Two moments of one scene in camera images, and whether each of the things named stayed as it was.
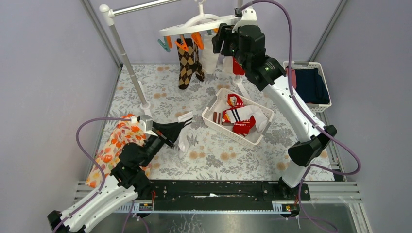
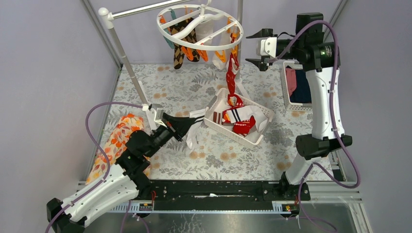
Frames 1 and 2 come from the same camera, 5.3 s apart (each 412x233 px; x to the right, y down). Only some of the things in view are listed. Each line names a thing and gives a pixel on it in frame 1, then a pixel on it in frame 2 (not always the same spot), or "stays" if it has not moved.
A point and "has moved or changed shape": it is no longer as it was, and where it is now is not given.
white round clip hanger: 201,21 has moved or changed shape
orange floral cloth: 125,132 stays
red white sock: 231,65 -> 233,99
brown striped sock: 216,117 stays
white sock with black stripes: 186,118 has moved or changed shape
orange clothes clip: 182,44 -> 188,51
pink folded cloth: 293,77 stays
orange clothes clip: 197,38 -> 222,57
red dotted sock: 243,126 stays
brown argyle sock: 189,62 -> 193,56
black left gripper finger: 165,141 -> 183,129
